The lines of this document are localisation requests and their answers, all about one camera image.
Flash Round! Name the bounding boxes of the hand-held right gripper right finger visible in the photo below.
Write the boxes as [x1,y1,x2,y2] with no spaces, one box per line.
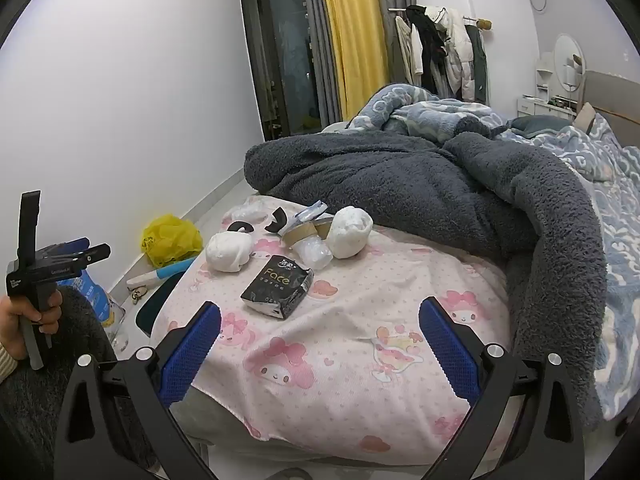
[418,296,586,480]

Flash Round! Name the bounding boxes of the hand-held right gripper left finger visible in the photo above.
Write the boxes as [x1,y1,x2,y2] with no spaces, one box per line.
[54,301,222,480]

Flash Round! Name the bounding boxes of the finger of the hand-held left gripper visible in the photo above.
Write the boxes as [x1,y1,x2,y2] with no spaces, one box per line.
[74,243,112,267]
[47,237,92,260]

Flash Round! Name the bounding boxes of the dark teal trash bin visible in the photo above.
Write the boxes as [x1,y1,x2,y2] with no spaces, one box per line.
[136,271,195,343]

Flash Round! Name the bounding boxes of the black tissue packet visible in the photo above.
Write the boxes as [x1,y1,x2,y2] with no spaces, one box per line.
[240,255,315,320]

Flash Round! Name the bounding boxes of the white tissue ball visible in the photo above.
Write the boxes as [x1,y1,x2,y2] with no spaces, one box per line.
[206,232,254,274]
[327,206,374,260]

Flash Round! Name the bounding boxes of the clear plastic wrapper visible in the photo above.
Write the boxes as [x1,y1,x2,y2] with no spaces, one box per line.
[295,237,334,271]

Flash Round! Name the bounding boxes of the black curved plastic piece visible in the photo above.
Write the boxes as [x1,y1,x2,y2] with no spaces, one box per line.
[263,206,289,236]

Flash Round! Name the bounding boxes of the clear plastic bag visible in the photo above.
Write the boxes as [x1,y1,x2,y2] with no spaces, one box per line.
[234,196,269,224]

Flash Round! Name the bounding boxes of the cardboard tape roll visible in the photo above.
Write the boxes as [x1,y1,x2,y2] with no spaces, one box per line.
[281,216,335,249]

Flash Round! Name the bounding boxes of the blue white plastic wrapper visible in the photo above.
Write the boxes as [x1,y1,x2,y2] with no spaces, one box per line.
[290,201,329,224]

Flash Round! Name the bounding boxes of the person's left forearm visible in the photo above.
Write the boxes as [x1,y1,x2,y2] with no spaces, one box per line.
[0,344,20,387]

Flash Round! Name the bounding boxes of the person's left hand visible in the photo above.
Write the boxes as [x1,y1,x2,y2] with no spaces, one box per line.
[0,290,64,362]

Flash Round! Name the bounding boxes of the blue pet food bag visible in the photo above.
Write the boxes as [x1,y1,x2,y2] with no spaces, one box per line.
[57,267,114,329]

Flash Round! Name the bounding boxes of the bed mattress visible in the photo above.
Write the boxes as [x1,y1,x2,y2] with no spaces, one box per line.
[170,390,262,457]

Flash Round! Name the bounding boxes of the clear glass jar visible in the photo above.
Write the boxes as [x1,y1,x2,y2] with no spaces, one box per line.
[106,302,129,352]

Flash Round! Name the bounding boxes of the blue plush toy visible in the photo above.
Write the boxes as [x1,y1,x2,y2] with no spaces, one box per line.
[126,256,199,289]

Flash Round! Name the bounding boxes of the yellow plastic bag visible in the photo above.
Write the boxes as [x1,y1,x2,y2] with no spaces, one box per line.
[141,214,204,269]

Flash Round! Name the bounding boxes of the pink printed blanket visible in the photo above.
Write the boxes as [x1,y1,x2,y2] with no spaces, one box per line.
[150,200,514,467]

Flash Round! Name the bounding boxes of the person's leg grey pants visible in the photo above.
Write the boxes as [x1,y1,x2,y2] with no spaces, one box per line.
[0,287,166,480]

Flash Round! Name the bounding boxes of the grey fleece blanket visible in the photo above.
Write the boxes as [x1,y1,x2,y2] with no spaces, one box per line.
[244,132,609,433]

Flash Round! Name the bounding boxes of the light blue patterned duvet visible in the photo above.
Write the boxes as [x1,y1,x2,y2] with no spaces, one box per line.
[492,112,640,422]

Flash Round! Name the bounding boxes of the blue cloud fleece blanket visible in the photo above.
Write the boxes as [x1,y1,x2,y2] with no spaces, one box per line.
[345,84,512,142]

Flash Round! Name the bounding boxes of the dark teal pillow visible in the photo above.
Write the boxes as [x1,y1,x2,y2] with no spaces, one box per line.
[509,115,572,137]

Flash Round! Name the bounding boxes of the white vanity desk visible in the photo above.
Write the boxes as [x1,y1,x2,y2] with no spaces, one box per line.
[517,55,586,122]

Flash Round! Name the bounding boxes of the glass balcony door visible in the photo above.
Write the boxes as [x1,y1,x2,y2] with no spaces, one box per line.
[239,0,322,142]

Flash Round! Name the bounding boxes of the beige pillow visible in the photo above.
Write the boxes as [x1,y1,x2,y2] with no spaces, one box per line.
[574,102,599,134]

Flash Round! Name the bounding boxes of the dark green hanging garment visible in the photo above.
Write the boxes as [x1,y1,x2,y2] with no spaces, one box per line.
[467,25,489,106]

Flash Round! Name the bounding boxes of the white puffer jacket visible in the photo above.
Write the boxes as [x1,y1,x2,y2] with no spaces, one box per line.
[432,7,476,99]

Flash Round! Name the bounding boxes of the grey curtain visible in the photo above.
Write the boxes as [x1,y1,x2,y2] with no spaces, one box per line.
[300,0,343,127]
[372,0,419,92]

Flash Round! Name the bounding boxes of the beige hanging coat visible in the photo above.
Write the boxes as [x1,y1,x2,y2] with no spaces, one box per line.
[395,15,424,84]

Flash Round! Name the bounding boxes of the black hanging garment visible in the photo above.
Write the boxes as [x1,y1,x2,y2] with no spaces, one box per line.
[406,5,449,92]

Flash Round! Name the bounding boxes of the beige headboard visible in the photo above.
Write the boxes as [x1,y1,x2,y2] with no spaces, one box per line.
[582,70,640,127]

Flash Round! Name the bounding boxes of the round mirror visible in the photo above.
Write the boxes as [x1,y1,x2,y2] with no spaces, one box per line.
[554,34,586,94]

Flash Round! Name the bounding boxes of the yellow curtain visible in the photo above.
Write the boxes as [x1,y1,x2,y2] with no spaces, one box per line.
[317,0,392,124]

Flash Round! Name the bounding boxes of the metal clothes rack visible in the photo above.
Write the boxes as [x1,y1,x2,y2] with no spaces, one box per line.
[389,6,493,29]

